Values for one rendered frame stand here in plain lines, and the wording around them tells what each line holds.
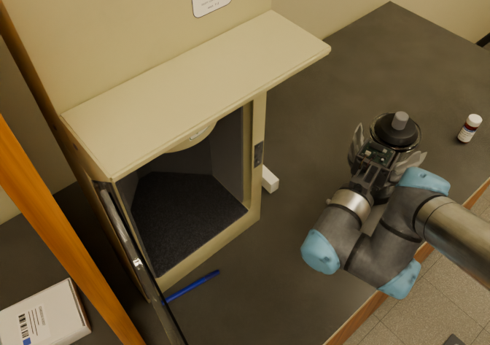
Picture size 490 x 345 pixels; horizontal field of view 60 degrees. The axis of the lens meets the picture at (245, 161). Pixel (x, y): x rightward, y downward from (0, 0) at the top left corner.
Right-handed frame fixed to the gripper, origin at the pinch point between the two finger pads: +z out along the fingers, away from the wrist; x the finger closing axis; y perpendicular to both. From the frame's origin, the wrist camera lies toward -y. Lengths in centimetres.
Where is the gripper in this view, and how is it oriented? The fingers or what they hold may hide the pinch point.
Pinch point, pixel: (392, 138)
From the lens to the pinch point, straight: 99.1
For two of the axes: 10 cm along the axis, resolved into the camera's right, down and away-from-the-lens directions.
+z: 5.6, -6.8, 4.6
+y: -0.4, -5.8, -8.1
